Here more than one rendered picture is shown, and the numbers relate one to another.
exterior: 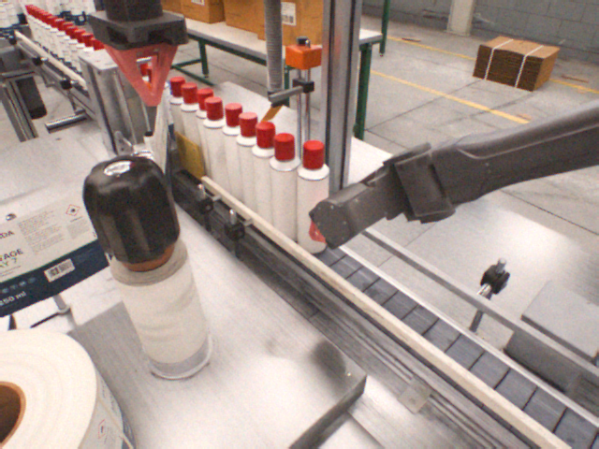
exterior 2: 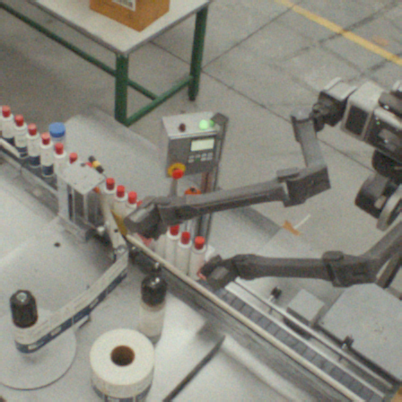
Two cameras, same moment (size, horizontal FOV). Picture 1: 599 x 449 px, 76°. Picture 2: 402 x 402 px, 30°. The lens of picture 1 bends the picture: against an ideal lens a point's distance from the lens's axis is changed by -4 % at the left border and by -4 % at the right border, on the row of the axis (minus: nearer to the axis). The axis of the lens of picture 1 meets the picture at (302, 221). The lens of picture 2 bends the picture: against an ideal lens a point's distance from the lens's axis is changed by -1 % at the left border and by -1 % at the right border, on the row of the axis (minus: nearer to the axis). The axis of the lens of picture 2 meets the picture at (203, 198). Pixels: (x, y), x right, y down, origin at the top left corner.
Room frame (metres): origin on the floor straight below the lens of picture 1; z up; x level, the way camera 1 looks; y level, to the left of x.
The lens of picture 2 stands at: (-1.03, 0.43, 3.05)
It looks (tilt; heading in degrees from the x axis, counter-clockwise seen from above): 47 degrees down; 345
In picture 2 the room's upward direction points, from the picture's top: 8 degrees clockwise
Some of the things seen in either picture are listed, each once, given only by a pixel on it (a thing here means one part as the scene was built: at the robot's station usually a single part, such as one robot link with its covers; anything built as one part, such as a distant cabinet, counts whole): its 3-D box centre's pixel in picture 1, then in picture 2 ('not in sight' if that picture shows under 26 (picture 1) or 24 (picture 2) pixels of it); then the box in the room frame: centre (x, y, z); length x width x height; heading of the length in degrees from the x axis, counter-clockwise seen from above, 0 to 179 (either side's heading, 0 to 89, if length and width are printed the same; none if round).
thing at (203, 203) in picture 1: (212, 207); (137, 254); (0.65, 0.18, 0.89); 0.06 x 0.03 x 0.12; 132
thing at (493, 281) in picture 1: (479, 307); (270, 303); (0.37, -0.26, 0.91); 0.07 x 0.03 x 0.16; 132
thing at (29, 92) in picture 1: (20, 84); not in sight; (1.93, 1.41, 0.71); 0.15 x 0.12 x 0.34; 132
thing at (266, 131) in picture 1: (268, 178); (172, 244); (0.61, 0.06, 0.98); 0.05 x 0.05 x 0.20
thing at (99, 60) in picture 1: (116, 57); (81, 177); (0.81, 0.37, 1.14); 0.14 x 0.11 x 0.01; 42
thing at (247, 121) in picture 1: (253, 166); (162, 236); (0.65, 0.09, 0.98); 0.05 x 0.05 x 0.20
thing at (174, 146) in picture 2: not in sight; (188, 145); (0.70, 0.03, 1.38); 0.17 x 0.10 x 0.19; 97
